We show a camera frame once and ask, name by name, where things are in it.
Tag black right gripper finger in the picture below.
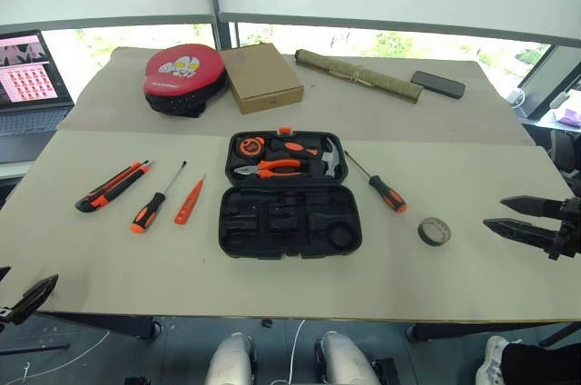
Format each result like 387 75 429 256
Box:
482 217 559 256
498 194 567 220

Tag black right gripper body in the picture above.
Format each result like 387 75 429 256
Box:
547 196 581 262

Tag orange black utility knife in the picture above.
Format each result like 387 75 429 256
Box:
74 159 154 214

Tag orange black handled screwdriver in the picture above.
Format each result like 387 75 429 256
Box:
342 149 409 214
130 159 189 234

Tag orange voltage tester pen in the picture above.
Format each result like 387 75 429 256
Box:
173 173 207 226

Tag black plastic tool case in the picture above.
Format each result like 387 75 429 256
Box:
217 126 364 262

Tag black table leg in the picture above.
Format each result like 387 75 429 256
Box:
37 311 162 341
405 321 581 346

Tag black electrical tape roll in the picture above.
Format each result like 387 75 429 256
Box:
417 216 452 248

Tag purple paper item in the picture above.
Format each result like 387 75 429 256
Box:
550 105 581 128

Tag white charger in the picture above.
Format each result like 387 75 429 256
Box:
505 86 528 110

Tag white sneaker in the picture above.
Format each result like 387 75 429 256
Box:
475 334 523 385

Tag black trouser leg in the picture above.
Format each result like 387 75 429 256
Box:
498 341 581 385

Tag black smartphone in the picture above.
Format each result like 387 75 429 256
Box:
409 69 467 101

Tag brown paper table cover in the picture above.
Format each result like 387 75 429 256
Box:
56 45 537 147

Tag open laptop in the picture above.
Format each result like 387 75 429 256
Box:
0 29 76 137

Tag silver robot left leg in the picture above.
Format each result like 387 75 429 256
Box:
203 331 256 385

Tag silver robot leg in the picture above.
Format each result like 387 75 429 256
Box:
203 331 256 385
316 330 383 385

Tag rolled olive cloth bundle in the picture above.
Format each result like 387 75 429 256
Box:
294 48 425 105

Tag silver robot right leg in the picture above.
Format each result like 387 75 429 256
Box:
316 330 383 385

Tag claw hammer orange black grip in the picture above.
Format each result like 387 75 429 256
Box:
269 136 345 178

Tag orange tape measure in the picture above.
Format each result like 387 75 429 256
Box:
238 134 265 160

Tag red boxing focus pad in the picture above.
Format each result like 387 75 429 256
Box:
142 43 229 119

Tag brown cardboard box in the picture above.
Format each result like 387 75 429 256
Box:
218 43 306 115

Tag orange handled pliers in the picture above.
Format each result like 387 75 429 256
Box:
233 158 304 182

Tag white floor cable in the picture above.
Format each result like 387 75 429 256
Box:
288 318 307 384

